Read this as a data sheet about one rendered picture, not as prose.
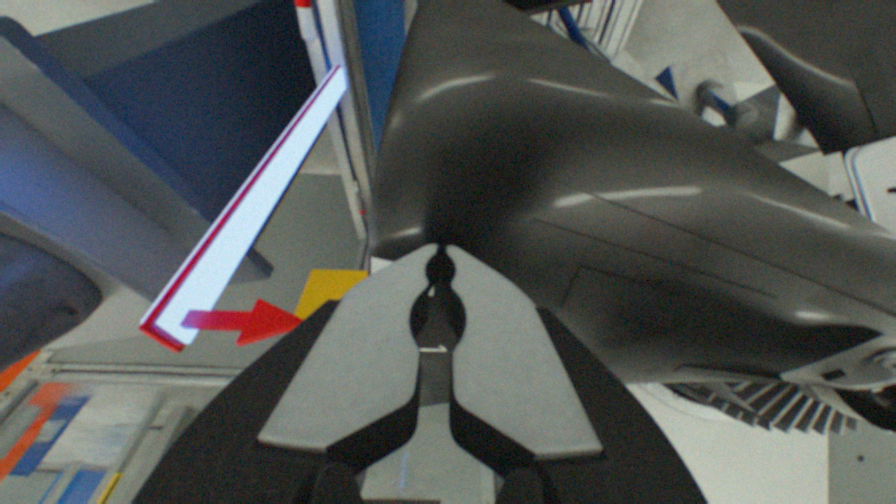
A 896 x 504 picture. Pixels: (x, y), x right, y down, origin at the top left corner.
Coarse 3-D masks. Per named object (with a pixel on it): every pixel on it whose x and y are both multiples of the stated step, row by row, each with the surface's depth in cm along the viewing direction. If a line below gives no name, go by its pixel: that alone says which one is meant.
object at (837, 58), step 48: (720, 0) 20; (768, 0) 19; (816, 0) 18; (864, 0) 17; (768, 48) 19; (816, 48) 18; (864, 48) 17; (816, 96) 19; (864, 96) 17; (816, 144) 19; (864, 144) 18
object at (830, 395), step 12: (828, 396) 20; (840, 396) 19; (852, 396) 19; (864, 396) 19; (876, 396) 19; (888, 396) 19; (840, 408) 20; (852, 408) 19; (864, 408) 19; (876, 408) 19; (888, 408) 19; (864, 420) 19; (876, 420) 19; (888, 420) 19
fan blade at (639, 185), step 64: (448, 0) 10; (448, 64) 10; (512, 64) 10; (576, 64) 10; (384, 128) 12; (448, 128) 11; (512, 128) 11; (576, 128) 10; (640, 128) 10; (704, 128) 10; (384, 192) 13; (448, 192) 12; (512, 192) 12; (576, 192) 11; (640, 192) 11; (704, 192) 11; (768, 192) 10; (384, 256) 14; (512, 256) 13; (576, 256) 12; (640, 256) 12; (704, 256) 12; (768, 256) 11; (832, 256) 11; (448, 320) 16; (576, 320) 14; (640, 320) 14; (704, 320) 13; (768, 320) 13; (832, 320) 13; (448, 384) 19
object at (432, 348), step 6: (420, 336) 17; (426, 336) 17; (420, 342) 17; (426, 342) 17; (432, 342) 17; (438, 342) 17; (444, 342) 17; (450, 342) 17; (456, 342) 17; (420, 348) 17; (426, 348) 17; (432, 348) 17; (438, 348) 17; (444, 348) 17; (450, 348) 17; (426, 354) 17; (432, 354) 17; (438, 354) 17; (444, 354) 17; (450, 354) 17
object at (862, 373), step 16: (880, 336) 14; (848, 352) 15; (864, 352) 15; (880, 352) 15; (800, 368) 17; (816, 368) 17; (832, 368) 16; (848, 368) 16; (864, 368) 16; (880, 368) 16; (816, 384) 18; (832, 384) 18; (848, 384) 17; (864, 384) 17; (880, 384) 17
